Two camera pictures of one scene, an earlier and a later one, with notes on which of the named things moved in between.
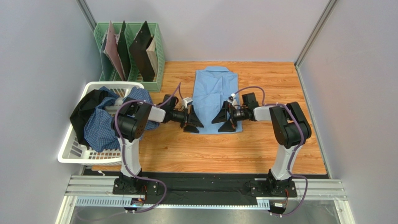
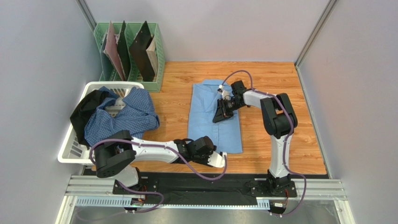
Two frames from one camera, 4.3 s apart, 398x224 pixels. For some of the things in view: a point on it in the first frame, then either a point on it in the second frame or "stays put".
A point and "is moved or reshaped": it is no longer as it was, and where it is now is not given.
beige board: x=152 y=53 stays put
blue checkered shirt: x=98 y=122 stays put
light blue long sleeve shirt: x=213 y=86 is moved or reshaped
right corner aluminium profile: x=314 y=36 stays put
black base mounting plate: x=198 y=188 stays put
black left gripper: x=193 y=120 to x=205 y=161
